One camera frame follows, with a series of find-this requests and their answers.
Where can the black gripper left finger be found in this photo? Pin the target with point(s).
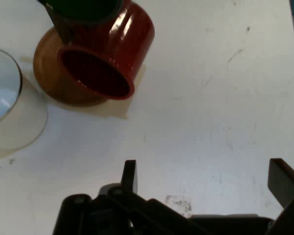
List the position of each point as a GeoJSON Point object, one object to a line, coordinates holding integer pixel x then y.
{"type": "Point", "coordinates": [129, 176]}

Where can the red enamel mug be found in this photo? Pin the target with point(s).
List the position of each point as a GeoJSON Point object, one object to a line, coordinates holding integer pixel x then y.
{"type": "Point", "coordinates": [127, 49]}

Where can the brown wooden mug tree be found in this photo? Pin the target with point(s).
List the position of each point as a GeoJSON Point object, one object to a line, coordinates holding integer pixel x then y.
{"type": "Point", "coordinates": [49, 73]}

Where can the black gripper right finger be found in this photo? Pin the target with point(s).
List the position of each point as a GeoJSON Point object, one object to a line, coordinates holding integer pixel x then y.
{"type": "Point", "coordinates": [283, 181]}

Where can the green enamel mug white lettering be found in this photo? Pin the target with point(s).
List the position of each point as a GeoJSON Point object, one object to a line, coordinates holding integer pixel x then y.
{"type": "Point", "coordinates": [88, 9]}

